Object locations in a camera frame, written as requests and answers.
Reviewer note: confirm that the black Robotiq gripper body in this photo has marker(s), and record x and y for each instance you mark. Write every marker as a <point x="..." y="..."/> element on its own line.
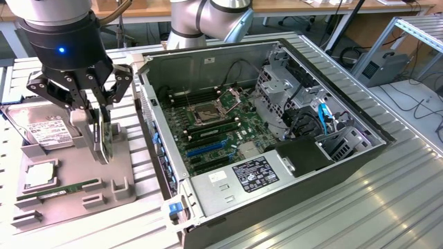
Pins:
<point x="70" y="46"/>

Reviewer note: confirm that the graphics card with metal bracket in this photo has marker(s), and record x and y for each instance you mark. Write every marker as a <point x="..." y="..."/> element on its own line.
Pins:
<point x="106" y="142"/>

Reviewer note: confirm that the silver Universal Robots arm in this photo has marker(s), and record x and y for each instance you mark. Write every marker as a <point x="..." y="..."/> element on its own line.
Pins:
<point x="187" y="20"/>

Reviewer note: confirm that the blue disk caddy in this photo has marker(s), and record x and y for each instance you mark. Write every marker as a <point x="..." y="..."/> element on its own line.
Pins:
<point x="12" y="99"/>

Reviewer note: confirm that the silver hard disk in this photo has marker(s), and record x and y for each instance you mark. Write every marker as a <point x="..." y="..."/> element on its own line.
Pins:
<point x="44" y="129"/>

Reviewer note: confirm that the brown cardboard box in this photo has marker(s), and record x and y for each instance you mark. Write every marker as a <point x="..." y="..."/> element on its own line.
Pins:
<point x="103" y="5"/>

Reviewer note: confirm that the thin metal locking lever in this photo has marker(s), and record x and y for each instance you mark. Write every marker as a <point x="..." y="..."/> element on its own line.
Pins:
<point x="190" y="108"/>

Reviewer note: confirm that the CPU socket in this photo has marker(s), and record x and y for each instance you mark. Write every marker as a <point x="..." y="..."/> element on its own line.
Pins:
<point x="206" y="114"/>

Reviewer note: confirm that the open metal socket cover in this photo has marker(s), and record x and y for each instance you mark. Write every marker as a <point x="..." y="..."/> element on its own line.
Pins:
<point x="233" y="91"/>

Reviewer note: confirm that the green RAM stick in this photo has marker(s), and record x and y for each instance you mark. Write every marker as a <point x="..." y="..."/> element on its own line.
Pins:
<point x="214" y="130"/>
<point x="54" y="193"/>

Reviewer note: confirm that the black expansion slot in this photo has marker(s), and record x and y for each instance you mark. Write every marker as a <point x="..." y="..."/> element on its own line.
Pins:
<point x="202" y="143"/>
<point x="214" y="168"/>
<point x="211" y="161"/>

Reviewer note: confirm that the silver CPU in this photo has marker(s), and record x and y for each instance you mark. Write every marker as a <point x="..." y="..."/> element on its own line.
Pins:
<point x="39" y="176"/>

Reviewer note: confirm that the grey parts rack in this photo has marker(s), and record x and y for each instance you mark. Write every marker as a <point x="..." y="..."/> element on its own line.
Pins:
<point x="76" y="176"/>

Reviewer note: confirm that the blue expansion slot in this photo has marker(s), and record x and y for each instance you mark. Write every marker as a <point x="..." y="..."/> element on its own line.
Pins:
<point x="205" y="150"/>

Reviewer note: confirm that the green motherboard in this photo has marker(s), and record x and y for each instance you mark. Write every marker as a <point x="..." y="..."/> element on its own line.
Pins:
<point x="247" y="123"/>

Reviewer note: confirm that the silver chipset heatsink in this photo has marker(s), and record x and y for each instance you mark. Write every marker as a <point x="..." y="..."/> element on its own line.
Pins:
<point x="249" y="150"/>

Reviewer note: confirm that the silver metal drive cage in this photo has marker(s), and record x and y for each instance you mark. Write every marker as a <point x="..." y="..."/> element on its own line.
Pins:
<point x="277" y="111"/>

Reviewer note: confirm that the blue case latch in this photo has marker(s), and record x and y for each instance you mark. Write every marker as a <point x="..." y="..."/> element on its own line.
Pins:
<point x="174" y="208"/>

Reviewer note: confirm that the silver power supply unit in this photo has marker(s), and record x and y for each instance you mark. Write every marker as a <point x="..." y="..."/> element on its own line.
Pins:
<point x="222" y="192"/>

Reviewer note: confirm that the black plastic air shroud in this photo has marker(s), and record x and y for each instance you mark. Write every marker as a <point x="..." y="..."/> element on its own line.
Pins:
<point x="301" y="155"/>

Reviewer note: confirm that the silver disk bay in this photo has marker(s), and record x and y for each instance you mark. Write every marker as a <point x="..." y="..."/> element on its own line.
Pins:
<point x="342" y="147"/>

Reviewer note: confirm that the open black PC case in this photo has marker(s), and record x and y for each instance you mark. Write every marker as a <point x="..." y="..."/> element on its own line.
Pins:
<point x="277" y="220"/>

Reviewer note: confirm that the black stand pole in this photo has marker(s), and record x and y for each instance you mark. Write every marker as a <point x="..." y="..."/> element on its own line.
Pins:
<point x="349" y="20"/>

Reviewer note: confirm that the wooden desk white frame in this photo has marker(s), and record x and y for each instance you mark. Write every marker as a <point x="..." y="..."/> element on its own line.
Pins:
<point x="311" y="7"/>
<point x="149" y="11"/>

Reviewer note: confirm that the aluminium profile frame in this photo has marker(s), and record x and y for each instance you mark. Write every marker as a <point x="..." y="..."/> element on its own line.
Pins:
<point x="415" y="26"/>

